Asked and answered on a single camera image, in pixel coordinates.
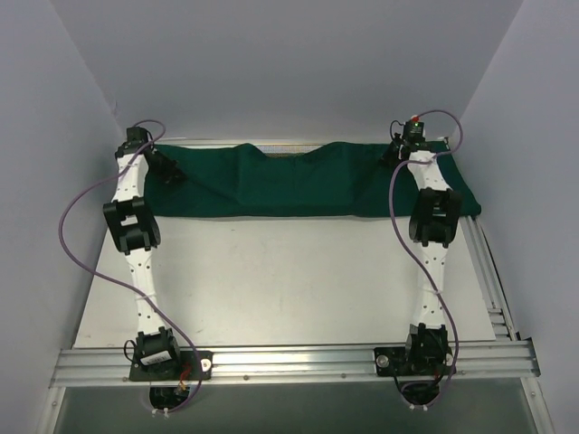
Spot dark green surgical cloth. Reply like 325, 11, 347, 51
140, 140, 482, 220

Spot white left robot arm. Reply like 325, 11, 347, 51
103, 138, 186, 379

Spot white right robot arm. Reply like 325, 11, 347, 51
382, 133, 462, 373

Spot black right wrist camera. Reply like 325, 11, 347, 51
389, 117, 426, 144

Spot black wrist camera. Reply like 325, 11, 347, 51
124, 126, 150, 148
389, 117, 426, 144

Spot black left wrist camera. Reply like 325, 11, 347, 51
124, 126, 150, 148

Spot metal wire mesh tray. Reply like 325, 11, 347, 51
256, 144, 322, 157

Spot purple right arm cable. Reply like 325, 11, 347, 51
388, 108, 465, 404

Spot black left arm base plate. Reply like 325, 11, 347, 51
128, 350, 214, 382

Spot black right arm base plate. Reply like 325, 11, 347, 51
373, 346, 456, 377

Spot aluminium front frame rail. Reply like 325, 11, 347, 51
51, 341, 540, 387

